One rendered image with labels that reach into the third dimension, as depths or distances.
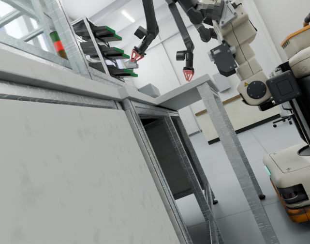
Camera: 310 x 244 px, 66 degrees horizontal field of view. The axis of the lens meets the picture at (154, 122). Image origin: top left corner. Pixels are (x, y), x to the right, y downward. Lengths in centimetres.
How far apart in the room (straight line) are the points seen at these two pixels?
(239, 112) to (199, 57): 692
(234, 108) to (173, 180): 394
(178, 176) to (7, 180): 197
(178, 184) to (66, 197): 191
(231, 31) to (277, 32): 1114
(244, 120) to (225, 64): 447
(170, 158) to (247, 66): 105
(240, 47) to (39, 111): 135
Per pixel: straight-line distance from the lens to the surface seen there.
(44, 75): 34
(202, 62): 1234
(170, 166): 214
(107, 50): 173
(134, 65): 167
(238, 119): 588
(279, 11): 1294
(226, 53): 147
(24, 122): 28
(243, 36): 155
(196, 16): 143
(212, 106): 100
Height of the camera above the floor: 71
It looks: 3 degrees up
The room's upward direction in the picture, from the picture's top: 23 degrees counter-clockwise
